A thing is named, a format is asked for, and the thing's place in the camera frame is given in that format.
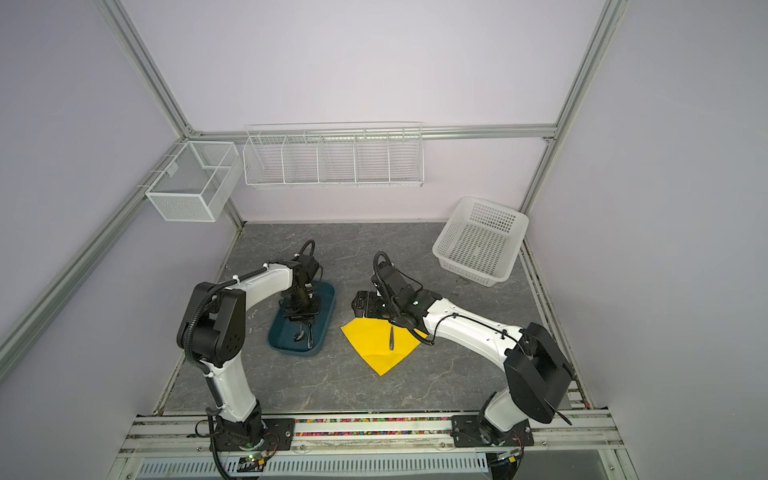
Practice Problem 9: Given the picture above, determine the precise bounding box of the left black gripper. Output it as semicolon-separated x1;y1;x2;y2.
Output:
285;287;323;325

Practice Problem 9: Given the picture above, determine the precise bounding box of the teal plastic tray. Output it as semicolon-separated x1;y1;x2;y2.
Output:
267;281;336;357

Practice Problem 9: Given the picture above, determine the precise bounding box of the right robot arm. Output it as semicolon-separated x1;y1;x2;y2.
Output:
351;251;576;435

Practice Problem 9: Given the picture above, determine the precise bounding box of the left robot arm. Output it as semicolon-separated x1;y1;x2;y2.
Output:
176;239;324;424

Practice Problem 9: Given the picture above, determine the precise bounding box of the silver spoon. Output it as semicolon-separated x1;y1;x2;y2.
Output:
293;323;306;342

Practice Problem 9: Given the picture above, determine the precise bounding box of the white perforated plastic basket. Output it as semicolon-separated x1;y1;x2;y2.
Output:
432;197;529;287

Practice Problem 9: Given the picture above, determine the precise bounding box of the white vent grille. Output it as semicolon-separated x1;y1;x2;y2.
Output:
135;453;490;479

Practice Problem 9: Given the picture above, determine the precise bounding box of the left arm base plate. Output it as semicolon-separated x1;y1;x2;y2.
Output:
213;417;296;452

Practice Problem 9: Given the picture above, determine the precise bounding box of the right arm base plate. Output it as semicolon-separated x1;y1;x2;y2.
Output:
450;414;534;448

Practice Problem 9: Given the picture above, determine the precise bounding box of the white wire wall rack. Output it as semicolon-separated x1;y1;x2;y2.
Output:
243;122;425;188

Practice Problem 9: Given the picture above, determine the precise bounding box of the white mesh wall box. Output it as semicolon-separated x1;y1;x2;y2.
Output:
146;141;244;223

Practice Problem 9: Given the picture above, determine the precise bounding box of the aluminium front rail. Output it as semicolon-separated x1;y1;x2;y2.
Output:
118;410;625;458

